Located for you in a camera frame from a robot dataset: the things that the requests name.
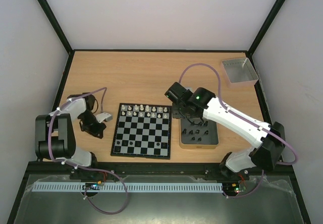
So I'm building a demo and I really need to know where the empty silver tin lid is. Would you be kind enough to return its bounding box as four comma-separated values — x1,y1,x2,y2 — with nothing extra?
221,58,259,88

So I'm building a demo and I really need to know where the folding chess board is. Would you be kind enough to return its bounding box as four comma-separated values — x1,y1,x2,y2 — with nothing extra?
111,103,172,160

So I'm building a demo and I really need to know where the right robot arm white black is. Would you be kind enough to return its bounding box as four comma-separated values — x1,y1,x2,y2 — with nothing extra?
165,82,285,180

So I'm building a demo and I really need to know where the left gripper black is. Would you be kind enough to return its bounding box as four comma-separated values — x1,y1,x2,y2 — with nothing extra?
79,110,106,139

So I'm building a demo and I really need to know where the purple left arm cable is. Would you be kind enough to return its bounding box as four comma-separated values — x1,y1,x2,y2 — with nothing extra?
47,86,129,214

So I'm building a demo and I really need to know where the black aluminium frame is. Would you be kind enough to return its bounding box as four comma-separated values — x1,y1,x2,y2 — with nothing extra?
8,0,310,223

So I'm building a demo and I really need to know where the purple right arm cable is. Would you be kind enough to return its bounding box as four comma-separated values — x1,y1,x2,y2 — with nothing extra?
178,63,300,199

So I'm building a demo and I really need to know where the gold tin with chess pieces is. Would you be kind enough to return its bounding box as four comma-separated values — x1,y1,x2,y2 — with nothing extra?
179,118,219,149

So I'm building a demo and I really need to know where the light blue slotted cable duct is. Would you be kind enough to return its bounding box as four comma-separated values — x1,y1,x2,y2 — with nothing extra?
32,182,223,193

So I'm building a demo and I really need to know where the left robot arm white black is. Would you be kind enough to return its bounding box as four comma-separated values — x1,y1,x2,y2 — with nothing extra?
35,93,113,169

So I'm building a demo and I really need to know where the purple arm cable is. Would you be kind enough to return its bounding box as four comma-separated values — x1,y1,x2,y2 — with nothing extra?
47,86,129,214
178,63,300,199

